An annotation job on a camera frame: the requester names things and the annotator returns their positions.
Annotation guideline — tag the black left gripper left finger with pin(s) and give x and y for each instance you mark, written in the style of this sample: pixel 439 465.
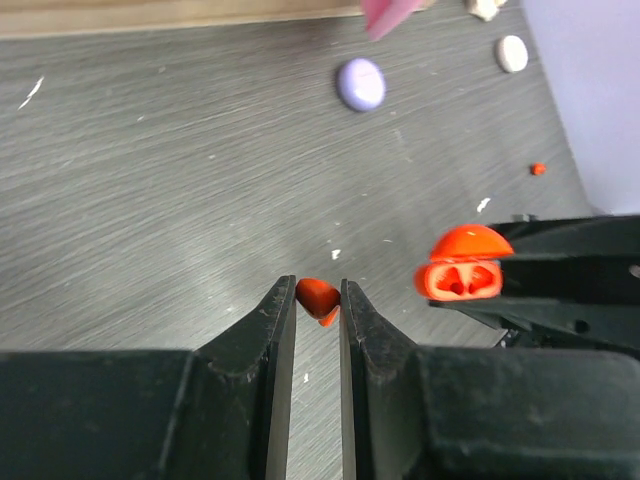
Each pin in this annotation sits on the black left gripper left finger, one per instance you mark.
pixel 234 408

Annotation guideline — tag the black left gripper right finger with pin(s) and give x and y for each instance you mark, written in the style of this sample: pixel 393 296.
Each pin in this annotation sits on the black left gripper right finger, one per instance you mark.
pixel 383 412

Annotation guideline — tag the orange earbud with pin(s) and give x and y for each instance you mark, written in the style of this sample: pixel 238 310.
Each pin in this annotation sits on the orange earbud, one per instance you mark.
pixel 538 169
pixel 319 299

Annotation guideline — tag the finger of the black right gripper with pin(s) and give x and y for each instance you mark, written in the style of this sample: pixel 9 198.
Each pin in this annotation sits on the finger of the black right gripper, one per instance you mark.
pixel 575 240
pixel 548 323

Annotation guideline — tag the pink t-shirt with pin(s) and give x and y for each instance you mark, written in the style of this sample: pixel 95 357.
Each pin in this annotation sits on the pink t-shirt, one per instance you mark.
pixel 382 16

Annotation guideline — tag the wooden clothes rack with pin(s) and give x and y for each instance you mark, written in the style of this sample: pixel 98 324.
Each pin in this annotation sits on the wooden clothes rack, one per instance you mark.
pixel 46 18

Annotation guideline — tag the cream crumpled cloth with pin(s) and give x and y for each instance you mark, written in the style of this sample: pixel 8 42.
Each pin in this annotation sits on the cream crumpled cloth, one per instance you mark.
pixel 485 10

